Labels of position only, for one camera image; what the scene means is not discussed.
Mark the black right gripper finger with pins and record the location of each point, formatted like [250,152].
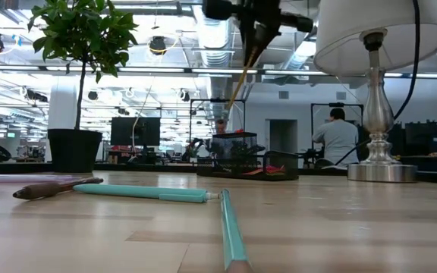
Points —
[249,45]
[266,39]

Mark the yellow pencil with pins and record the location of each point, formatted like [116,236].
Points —
[241,83]

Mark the colourful sticky notes pad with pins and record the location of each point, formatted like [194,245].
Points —
[275,168]

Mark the orange eraser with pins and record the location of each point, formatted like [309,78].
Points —
[252,172]

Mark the teal click pen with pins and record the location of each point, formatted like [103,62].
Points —
[135,192]

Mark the teal wooden pencil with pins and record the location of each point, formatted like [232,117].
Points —
[233,231]

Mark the brown pen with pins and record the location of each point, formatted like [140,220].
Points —
[44,190]

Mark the black mesh desk organizer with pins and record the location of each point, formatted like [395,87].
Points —
[292,167]

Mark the table lamp white shade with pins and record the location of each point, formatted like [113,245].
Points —
[355,41]

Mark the person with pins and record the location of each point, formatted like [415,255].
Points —
[336,140]

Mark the black computer monitor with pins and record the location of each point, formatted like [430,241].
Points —
[127,130]

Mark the green potted plant black pot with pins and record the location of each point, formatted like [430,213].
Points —
[89,34]

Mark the dark storage bins shelf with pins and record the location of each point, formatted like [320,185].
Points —
[431,140]

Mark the black rig frame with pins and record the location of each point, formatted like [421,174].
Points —
[218,101]
[336,104]

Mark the black table frame rail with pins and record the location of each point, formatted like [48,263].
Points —
[146,167]

